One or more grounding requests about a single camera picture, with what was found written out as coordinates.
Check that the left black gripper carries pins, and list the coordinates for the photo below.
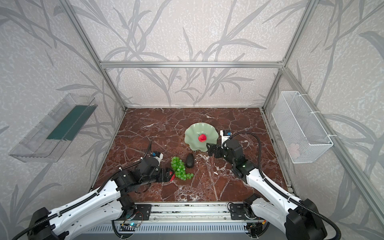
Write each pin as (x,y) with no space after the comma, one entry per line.
(165,174)

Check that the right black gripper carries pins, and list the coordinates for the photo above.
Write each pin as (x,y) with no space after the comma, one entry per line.
(217,150)

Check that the green fake grape bunch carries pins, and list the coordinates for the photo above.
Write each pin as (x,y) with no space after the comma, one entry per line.
(180,169)

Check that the dark fake avocado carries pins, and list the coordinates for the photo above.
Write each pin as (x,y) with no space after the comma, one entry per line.
(190,161)

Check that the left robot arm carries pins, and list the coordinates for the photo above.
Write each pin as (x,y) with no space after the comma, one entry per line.
(109,202)

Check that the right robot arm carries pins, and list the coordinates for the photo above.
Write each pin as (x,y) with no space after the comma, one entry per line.
(291,215)

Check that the green scalloped fruit bowl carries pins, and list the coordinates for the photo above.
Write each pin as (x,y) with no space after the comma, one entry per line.
(198,135)

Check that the pink item in basket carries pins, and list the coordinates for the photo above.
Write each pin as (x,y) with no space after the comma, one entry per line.
(294,151)

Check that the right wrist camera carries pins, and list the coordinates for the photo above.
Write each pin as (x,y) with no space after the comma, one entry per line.
(225,135)

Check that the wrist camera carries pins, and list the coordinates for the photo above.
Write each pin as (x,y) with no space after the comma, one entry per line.
(157,155)
(225,135)

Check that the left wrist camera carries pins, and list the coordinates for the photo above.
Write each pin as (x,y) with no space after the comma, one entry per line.
(157,155)

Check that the aluminium front rail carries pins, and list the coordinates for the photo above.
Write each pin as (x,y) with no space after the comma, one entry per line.
(189,212)

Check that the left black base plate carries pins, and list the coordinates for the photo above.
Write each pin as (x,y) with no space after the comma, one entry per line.
(140,213)

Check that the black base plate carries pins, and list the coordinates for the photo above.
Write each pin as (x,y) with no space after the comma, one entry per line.
(240,211)
(140,213)

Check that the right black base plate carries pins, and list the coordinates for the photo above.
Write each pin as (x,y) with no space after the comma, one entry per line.
(240,211)

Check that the white wire mesh basket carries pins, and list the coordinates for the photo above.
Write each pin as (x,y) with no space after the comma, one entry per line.
(298,124)

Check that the clear plastic wall bin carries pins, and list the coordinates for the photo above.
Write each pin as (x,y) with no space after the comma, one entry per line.
(49,139)

